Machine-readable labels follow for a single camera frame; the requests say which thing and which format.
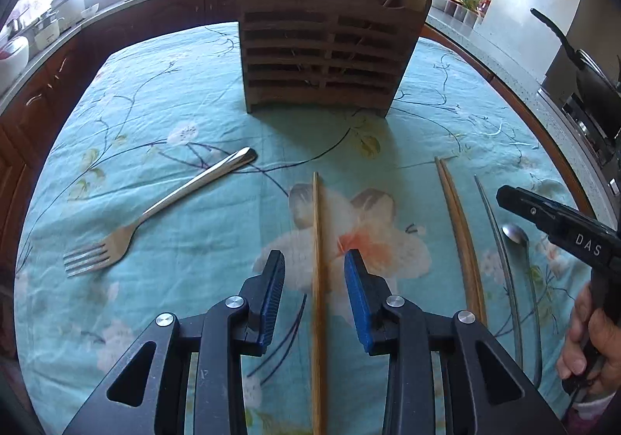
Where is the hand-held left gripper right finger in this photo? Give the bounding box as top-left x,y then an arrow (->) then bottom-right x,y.
343,248 -> 566,435

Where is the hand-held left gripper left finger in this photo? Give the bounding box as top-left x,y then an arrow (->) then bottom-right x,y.
63,250 -> 287,435

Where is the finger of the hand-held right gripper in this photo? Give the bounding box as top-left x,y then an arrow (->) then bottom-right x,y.
497,185 -> 578,237

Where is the silver metal spoon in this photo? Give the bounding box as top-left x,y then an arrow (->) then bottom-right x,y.
502,223 -> 543,387

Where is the silver metal fork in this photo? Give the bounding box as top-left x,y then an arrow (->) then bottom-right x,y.
63,147 -> 258,279

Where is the brown wooden utensil holder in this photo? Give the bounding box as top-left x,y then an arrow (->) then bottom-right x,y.
236,0 -> 434,118

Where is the person's right forearm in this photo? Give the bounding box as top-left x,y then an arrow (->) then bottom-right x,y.
567,395 -> 621,435

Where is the person's right hand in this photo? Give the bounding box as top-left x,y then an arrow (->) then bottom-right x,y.
557,284 -> 621,397

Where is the gas stove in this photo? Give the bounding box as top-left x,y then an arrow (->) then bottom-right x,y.
538,88 -> 621,166

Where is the row of spice jars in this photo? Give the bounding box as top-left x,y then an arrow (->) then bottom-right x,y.
446,0 -> 486,26

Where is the teal floral tablecloth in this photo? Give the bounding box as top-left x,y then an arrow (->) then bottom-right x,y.
14,20 -> 605,435

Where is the white pink rice cooker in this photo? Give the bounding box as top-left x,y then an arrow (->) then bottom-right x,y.
0,35 -> 30,96

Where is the small white steamer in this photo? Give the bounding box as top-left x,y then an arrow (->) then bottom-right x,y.
19,12 -> 65,50

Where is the white cooking pot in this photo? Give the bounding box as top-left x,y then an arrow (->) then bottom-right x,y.
51,0 -> 87,26

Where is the black wok with handle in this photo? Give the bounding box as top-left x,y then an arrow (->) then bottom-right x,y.
530,8 -> 621,128

